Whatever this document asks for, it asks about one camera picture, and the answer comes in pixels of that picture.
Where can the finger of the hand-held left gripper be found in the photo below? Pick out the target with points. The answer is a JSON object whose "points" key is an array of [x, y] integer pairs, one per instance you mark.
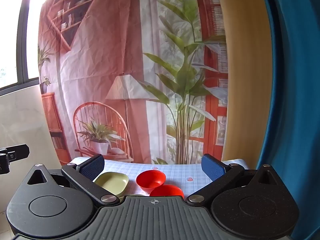
{"points": [[18, 151], [3, 166]]}

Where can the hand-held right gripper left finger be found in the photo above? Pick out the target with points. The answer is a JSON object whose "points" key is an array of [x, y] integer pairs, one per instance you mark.
{"points": [[92, 167]]}

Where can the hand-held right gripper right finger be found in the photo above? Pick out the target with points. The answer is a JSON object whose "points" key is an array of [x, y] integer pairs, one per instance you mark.
{"points": [[213, 167]]}

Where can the wide red bowl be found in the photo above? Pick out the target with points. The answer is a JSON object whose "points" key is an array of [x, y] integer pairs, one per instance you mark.
{"points": [[167, 191]]}

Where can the light green plate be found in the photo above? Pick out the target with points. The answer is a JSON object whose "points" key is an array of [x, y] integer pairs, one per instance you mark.
{"points": [[112, 181]]}

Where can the checkered tablecloth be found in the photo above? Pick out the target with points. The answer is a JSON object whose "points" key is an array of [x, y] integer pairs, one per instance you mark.
{"points": [[180, 170]]}

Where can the deep red bowl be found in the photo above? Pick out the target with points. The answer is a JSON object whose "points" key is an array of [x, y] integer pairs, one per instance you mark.
{"points": [[151, 178]]}

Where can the wooden panel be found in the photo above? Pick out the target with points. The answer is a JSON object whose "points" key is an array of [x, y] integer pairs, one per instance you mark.
{"points": [[247, 80]]}

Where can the blue curtain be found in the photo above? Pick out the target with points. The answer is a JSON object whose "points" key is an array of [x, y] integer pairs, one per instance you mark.
{"points": [[295, 92]]}

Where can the printed wall tapestry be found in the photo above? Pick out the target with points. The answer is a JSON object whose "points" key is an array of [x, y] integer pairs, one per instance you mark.
{"points": [[112, 67]]}

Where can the dark window frame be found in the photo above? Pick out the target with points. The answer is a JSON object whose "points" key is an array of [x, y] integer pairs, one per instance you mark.
{"points": [[23, 35]]}

